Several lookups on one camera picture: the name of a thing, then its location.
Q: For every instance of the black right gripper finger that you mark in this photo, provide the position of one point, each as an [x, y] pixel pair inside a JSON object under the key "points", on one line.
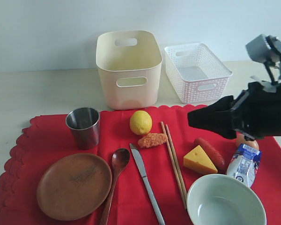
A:
{"points": [[216, 118]]}

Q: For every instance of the brown wooden spoon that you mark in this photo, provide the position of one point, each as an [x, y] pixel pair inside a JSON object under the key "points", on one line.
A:
{"points": [[120, 160]]}

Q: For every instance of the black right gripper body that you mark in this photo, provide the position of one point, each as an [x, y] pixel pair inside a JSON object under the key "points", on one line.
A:
{"points": [[257, 113]]}

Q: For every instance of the brown wooden plate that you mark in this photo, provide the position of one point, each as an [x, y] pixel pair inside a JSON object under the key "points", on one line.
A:
{"points": [[74, 186]]}

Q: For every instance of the silver table knife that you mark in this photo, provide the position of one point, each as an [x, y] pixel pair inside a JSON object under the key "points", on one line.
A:
{"points": [[142, 170]]}

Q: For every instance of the yellow lemon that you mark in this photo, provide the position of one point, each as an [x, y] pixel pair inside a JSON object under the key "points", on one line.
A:
{"points": [[140, 122]]}

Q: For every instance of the left wooden chopstick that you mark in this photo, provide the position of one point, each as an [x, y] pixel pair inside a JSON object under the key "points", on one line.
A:
{"points": [[173, 165]]}

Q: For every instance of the red scalloped cloth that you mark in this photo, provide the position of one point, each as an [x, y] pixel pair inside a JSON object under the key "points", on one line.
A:
{"points": [[48, 139]]}

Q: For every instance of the blue white milk carton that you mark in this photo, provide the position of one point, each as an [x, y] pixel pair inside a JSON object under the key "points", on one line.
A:
{"points": [[244, 164]]}

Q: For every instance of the wooden chopstick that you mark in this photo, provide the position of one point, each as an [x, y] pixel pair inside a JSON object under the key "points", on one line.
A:
{"points": [[173, 165], [176, 162]]}

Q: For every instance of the pale green ceramic bowl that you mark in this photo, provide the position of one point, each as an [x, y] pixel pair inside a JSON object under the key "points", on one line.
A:
{"points": [[218, 199]]}

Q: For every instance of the red sausage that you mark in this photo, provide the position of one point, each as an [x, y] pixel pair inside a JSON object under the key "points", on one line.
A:
{"points": [[212, 152]]}

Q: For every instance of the brown egg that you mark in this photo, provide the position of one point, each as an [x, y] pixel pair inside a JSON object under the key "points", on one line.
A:
{"points": [[241, 140]]}

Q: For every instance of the cream plastic bin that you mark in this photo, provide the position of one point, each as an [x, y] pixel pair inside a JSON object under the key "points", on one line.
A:
{"points": [[129, 66]]}

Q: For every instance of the right wooden chopstick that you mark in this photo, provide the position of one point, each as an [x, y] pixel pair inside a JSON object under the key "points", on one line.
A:
{"points": [[176, 162]]}

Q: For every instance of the stainless steel cup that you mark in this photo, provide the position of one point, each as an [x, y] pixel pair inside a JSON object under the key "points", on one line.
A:
{"points": [[84, 125]]}

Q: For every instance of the white woven plastic basket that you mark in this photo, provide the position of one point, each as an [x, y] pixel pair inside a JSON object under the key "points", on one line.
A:
{"points": [[196, 74]]}

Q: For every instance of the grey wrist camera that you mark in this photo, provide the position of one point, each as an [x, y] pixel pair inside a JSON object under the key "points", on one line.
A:
{"points": [[265, 50]]}

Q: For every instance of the yellow cheese wedge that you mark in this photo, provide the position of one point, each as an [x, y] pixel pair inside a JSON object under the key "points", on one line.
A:
{"points": [[198, 161]]}

